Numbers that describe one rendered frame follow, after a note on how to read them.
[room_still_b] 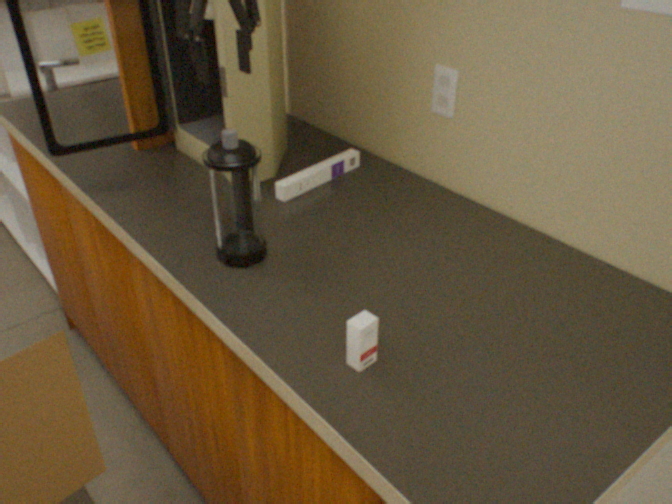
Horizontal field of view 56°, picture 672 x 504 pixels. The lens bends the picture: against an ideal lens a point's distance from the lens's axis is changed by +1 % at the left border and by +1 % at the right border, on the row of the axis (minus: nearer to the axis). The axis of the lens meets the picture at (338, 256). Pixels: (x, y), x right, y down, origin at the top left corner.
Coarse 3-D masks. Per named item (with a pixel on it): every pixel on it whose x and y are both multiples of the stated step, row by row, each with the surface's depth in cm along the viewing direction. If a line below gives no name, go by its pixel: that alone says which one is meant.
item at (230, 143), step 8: (232, 128) 115; (224, 136) 113; (232, 136) 113; (216, 144) 116; (224, 144) 114; (232, 144) 114; (240, 144) 116; (248, 144) 116; (208, 152) 115; (216, 152) 113; (224, 152) 113; (232, 152) 113; (240, 152) 113; (248, 152) 114; (216, 160) 113; (224, 160) 113; (232, 160) 113; (240, 160) 113
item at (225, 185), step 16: (208, 160) 114; (224, 176) 114; (240, 176) 115; (256, 176) 118; (224, 192) 116; (240, 192) 116; (256, 192) 119; (224, 208) 118; (240, 208) 118; (256, 208) 121; (224, 224) 120; (240, 224) 120; (256, 224) 122; (224, 240) 122; (240, 240) 122; (256, 240) 124
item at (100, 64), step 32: (32, 0) 139; (64, 0) 142; (96, 0) 145; (128, 0) 149; (32, 32) 142; (64, 32) 145; (96, 32) 149; (128, 32) 152; (64, 64) 148; (96, 64) 152; (128, 64) 156; (32, 96) 148; (64, 96) 151; (96, 96) 155; (128, 96) 159; (64, 128) 155; (96, 128) 159; (128, 128) 163
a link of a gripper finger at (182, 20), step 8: (176, 0) 99; (184, 0) 97; (176, 8) 99; (184, 8) 98; (176, 16) 100; (184, 16) 99; (176, 24) 100; (184, 24) 99; (176, 32) 101; (184, 32) 100
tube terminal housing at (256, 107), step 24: (216, 0) 131; (264, 0) 137; (216, 24) 134; (264, 24) 139; (264, 48) 142; (240, 72) 140; (264, 72) 144; (240, 96) 143; (264, 96) 147; (240, 120) 146; (264, 120) 150; (192, 144) 165; (264, 144) 153; (264, 168) 156
